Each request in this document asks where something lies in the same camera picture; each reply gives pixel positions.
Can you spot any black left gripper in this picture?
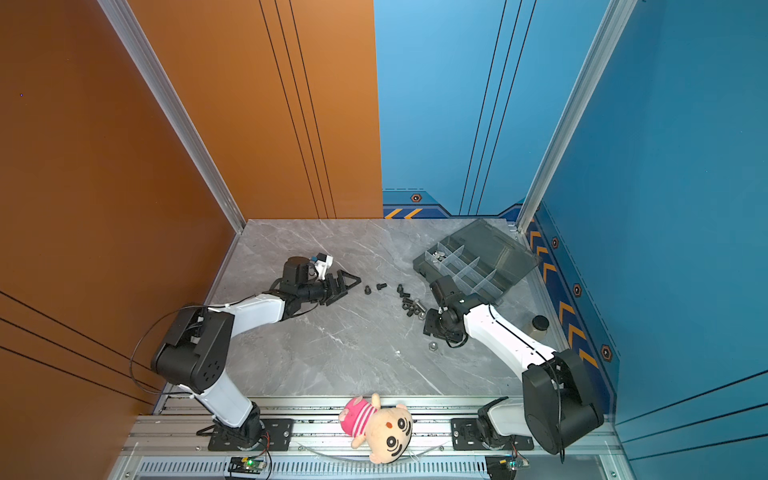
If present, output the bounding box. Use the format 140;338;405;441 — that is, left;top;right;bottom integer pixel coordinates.
298;271;361;306

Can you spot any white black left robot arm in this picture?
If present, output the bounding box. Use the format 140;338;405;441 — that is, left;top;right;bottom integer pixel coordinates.
151;270;362;451

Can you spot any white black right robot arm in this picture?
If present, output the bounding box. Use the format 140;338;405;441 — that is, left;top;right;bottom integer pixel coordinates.
424;304;605;456

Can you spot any grey plastic organizer box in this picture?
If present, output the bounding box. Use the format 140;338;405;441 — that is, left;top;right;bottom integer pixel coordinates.
413;219;540;304

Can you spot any black cap cylinder container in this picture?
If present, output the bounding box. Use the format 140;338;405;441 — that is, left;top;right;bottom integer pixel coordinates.
525;315;550;343

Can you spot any pink plush doll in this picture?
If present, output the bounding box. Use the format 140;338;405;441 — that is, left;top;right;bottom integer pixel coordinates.
338;393;414;464

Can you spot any right green circuit board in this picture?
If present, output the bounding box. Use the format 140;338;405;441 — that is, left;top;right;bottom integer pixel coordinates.
485;456;530;480

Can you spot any green circuit board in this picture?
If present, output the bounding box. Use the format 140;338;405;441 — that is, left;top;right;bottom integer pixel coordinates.
485;456;530;480
227;456;269;479

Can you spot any left green circuit board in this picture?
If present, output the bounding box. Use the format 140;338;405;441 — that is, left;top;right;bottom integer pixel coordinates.
227;456;269;479

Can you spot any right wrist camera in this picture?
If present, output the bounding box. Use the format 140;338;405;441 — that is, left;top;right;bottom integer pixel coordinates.
430;275;466;308

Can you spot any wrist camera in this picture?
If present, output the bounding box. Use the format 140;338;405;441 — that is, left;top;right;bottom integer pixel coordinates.
282;253;334;286
430;275;466;308

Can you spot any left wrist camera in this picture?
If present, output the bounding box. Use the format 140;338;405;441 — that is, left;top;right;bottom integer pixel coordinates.
282;253;334;286

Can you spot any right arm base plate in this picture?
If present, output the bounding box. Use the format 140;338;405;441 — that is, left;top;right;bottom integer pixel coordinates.
450;417;535;451

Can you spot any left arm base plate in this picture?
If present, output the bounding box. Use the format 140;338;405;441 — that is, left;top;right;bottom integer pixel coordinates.
198;418;294;452

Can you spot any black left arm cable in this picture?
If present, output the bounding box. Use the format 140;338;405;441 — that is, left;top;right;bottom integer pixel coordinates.
129;304;199;394

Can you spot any aluminium rail frame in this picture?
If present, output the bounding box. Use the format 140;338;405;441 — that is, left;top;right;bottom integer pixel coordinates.
110;395;632;479

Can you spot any aluminium corner post left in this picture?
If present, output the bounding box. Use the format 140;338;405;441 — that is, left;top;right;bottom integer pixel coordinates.
98;0;246;235

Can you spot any aluminium corner post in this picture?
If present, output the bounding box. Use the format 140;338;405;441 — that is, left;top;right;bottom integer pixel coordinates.
98;0;246;235
515;0;637;235

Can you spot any aluminium corner post right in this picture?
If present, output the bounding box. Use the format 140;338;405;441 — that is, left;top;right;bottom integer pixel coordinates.
515;0;637;235

